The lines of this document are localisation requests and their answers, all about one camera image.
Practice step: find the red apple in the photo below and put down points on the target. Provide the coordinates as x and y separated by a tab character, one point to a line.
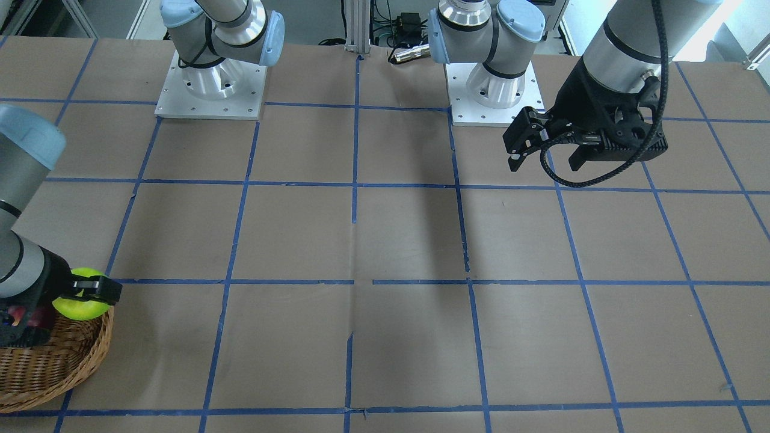
42	317

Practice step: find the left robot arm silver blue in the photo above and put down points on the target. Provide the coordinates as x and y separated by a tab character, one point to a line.
636	40

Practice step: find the brown wicker basket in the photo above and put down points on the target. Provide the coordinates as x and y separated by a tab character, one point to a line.
75	350

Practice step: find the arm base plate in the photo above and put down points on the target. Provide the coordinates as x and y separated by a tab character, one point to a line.
232	90
480	99

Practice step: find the green apple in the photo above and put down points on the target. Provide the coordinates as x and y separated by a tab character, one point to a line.
81	310

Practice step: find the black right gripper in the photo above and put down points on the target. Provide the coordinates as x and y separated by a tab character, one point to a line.
43	278

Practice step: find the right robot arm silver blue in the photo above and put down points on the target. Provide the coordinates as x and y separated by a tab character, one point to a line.
205	33

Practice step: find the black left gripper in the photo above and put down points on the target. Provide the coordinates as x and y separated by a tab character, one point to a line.
582	91

